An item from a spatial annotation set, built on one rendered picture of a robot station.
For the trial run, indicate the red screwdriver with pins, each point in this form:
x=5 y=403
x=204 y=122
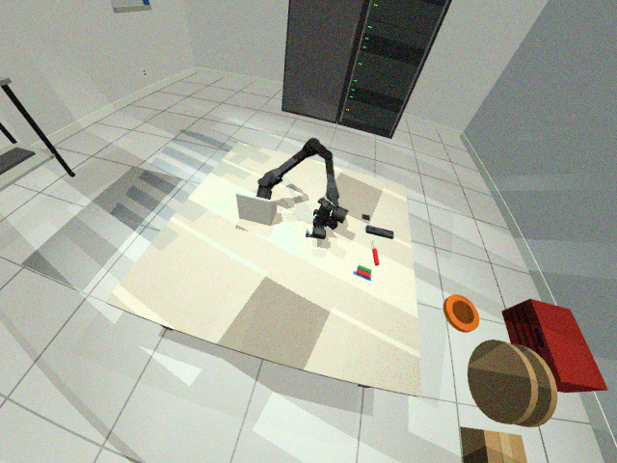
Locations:
x=375 y=255

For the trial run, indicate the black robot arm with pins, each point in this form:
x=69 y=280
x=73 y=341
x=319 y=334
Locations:
x=310 y=148

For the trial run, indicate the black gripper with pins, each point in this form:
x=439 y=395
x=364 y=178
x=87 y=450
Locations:
x=319 y=221

